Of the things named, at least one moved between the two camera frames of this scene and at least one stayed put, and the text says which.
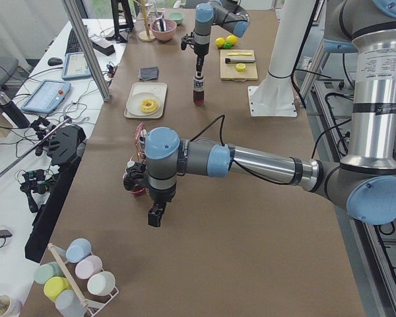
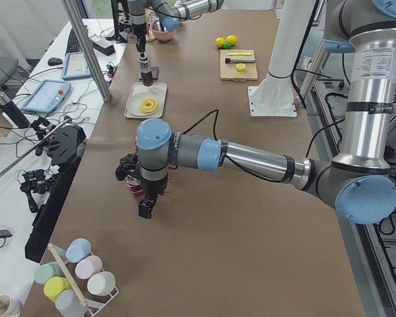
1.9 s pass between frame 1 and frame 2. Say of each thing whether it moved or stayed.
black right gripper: moved
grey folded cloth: stayed
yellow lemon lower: stayed
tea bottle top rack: moved
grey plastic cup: stayed
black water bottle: stayed
